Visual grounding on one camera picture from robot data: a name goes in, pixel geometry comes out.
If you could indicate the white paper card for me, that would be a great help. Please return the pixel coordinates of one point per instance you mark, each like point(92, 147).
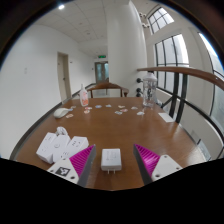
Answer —
point(166, 117)

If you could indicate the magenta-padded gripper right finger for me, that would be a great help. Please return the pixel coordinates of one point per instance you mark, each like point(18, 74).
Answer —
point(158, 165)

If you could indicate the glazed double door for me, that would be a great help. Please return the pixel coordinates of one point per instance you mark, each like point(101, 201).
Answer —
point(101, 72)

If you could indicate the wooden handrail with black posts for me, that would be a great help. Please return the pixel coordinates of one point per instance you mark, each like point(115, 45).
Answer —
point(186, 70)

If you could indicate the beige wall door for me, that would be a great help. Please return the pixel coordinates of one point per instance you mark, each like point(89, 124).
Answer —
point(63, 78)

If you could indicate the clear hand sanitizer bottle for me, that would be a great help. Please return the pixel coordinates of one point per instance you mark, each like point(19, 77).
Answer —
point(84, 96)

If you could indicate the white charger block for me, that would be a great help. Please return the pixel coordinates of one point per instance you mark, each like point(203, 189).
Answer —
point(111, 159)

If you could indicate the small blue sticker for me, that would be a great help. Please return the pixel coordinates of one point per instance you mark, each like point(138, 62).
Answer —
point(108, 105)
point(118, 112)
point(98, 106)

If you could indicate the wooden chair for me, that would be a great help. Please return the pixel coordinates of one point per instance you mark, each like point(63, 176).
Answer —
point(107, 85)

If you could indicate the green exit sign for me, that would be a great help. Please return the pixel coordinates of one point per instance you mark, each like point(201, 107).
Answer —
point(101, 56)

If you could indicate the round ceiling light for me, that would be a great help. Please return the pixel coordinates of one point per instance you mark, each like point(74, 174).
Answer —
point(61, 6)

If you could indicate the wide dark-framed window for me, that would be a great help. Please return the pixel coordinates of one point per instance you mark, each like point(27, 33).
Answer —
point(216, 93)

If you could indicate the clear printed water bottle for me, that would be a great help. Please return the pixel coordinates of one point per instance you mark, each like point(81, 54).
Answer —
point(149, 90)

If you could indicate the small white sticker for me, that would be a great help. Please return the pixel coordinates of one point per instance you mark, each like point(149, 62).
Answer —
point(73, 107)
point(140, 113)
point(134, 108)

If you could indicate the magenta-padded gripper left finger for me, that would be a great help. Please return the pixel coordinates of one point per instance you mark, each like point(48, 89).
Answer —
point(71, 166)

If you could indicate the small pink sticker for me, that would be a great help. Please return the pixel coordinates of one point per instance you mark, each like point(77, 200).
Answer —
point(69, 115)
point(86, 111)
point(124, 110)

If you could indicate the tall dark-framed window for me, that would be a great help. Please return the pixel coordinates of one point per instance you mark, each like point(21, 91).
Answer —
point(171, 60)

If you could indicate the arched upper window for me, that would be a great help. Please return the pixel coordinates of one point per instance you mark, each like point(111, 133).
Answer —
point(160, 19)

